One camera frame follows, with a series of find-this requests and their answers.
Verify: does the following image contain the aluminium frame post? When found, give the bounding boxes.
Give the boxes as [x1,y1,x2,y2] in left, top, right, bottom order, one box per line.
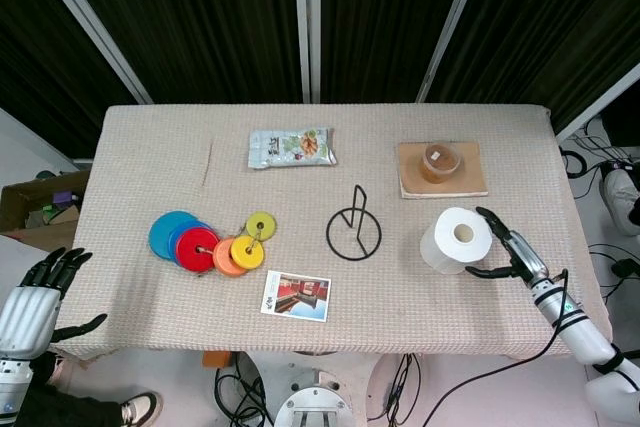
[415,0,492,103]
[553,63,640,142]
[24,0,154,105]
[293,0,323,103]

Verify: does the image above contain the thin wooden stick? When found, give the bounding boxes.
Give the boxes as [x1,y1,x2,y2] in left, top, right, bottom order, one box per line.
[200,138,216,188]

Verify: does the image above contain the large light blue disc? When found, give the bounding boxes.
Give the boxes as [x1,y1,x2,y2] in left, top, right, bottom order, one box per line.
[147,210,202,261]

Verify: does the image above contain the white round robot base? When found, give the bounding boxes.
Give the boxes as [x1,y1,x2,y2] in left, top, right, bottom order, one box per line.
[273,385,363,427]

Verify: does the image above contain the black curtain panel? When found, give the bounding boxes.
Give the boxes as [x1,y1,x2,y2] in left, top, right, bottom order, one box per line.
[319,0,474,104]
[52,0,307,104]
[424,0,640,132]
[0,0,142,159]

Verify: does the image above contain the small yellow-green disc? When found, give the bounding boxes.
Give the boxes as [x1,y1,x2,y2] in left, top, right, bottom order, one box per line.
[243,211,277,245]

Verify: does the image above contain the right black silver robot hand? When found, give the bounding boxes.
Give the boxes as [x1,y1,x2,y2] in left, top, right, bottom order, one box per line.
[464,205,552,289]

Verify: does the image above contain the red disc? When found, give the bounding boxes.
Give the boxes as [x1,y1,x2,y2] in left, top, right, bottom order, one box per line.
[174,226,222,274]

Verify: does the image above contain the small orange box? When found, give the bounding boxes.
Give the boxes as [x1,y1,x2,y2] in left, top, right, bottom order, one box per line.
[201,350,233,374]

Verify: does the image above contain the open cardboard box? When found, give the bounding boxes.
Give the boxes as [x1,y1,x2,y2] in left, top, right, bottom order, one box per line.
[0,169,92,254]

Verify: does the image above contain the silver snack bag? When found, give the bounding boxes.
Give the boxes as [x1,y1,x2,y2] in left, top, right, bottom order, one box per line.
[246,126,340,171]

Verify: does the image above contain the white shoe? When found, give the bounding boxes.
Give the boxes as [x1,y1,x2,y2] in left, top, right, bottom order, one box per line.
[599,167,640,238]

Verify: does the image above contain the orange disc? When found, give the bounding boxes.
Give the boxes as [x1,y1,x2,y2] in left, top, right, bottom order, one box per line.
[211,236,250,278]

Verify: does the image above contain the clear plastic cup amber content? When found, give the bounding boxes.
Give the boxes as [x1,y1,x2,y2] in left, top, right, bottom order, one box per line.
[420,142,464,184]

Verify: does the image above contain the black floor cable bundle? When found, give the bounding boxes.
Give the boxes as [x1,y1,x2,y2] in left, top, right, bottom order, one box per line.
[213,351,274,427]
[558,115,640,301]
[382,352,427,427]

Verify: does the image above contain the medium dark blue disc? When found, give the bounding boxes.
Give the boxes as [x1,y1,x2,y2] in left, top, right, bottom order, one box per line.
[168,219,214,269]

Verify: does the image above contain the beige waffle tablecloth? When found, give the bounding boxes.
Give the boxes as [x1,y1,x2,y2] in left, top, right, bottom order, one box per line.
[49,103,614,361]

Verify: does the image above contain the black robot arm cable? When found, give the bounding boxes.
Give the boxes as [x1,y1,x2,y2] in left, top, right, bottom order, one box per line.
[417,268,572,427]

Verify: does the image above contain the black power adapter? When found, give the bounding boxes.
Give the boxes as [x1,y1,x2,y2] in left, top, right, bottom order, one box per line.
[611,257,637,279]

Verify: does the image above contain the printed photo card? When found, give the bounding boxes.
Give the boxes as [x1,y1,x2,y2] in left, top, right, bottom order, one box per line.
[259,269,334,323]

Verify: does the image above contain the white beige sneaker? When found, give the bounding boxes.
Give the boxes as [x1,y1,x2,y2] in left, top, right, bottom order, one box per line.
[119,391,164,427]

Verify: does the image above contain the yellow disc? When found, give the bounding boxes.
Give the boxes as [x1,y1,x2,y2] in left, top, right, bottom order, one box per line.
[229,234,266,270]

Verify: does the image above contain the square wooden board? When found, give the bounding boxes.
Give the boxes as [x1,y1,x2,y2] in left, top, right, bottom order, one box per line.
[396,140,490,200]

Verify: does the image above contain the black wire paper holder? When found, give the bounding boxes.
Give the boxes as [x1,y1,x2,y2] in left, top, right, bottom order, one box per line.
[325,184,384,263]

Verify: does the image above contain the white toilet paper roll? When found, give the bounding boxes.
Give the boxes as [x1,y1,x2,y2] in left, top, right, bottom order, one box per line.
[418,206,494,277]

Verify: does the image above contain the black trousers leg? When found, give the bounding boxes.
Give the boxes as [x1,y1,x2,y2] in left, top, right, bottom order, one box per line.
[12,385,124,427]

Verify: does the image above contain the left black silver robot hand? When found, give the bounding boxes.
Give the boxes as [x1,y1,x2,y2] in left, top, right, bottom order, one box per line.
[0,247,109,359]

